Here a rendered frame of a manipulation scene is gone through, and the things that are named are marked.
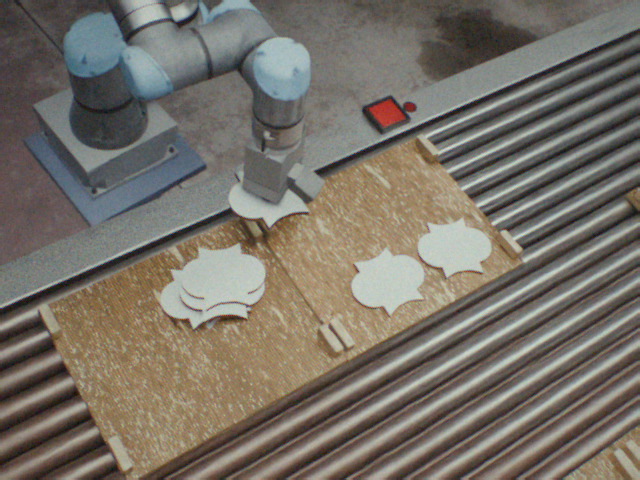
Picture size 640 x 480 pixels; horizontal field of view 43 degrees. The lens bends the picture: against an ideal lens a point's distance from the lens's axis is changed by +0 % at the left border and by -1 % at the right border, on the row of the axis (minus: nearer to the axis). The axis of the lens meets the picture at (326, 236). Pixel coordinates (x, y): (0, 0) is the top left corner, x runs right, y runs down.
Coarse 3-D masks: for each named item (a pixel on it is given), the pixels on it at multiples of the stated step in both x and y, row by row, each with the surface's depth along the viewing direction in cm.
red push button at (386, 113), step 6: (384, 102) 175; (390, 102) 175; (372, 108) 173; (378, 108) 173; (384, 108) 174; (390, 108) 174; (396, 108) 174; (378, 114) 172; (384, 114) 173; (390, 114) 173; (396, 114) 173; (378, 120) 171; (384, 120) 172; (390, 120) 172; (396, 120) 172; (384, 126) 171
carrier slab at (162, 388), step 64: (192, 256) 147; (256, 256) 149; (64, 320) 137; (128, 320) 139; (256, 320) 141; (128, 384) 132; (192, 384) 134; (256, 384) 135; (128, 448) 127; (192, 448) 128
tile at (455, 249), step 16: (432, 224) 156; (448, 224) 156; (464, 224) 157; (432, 240) 154; (448, 240) 154; (464, 240) 155; (480, 240) 155; (432, 256) 152; (448, 256) 152; (464, 256) 153; (480, 256) 153; (448, 272) 150; (464, 272) 152; (480, 272) 151
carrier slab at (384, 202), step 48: (336, 192) 159; (384, 192) 160; (432, 192) 161; (288, 240) 151; (336, 240) 153; (384, 240) 154; (336, 288) 147; (432, 288) 149; (480, 288) 151; (384, 336) 142
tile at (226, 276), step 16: (208, 256) 141; (224, 256) 142; (240, 256) 142; (192, 272) 139; (208, 272) 140; (224, 272) 140; (240, 272) 140; (256, 272) 141; (192, 288) 138; (208, 288) 138; (224, 288) 138; (240, 288) 139; (256, 288) 139; (208, 304) 136
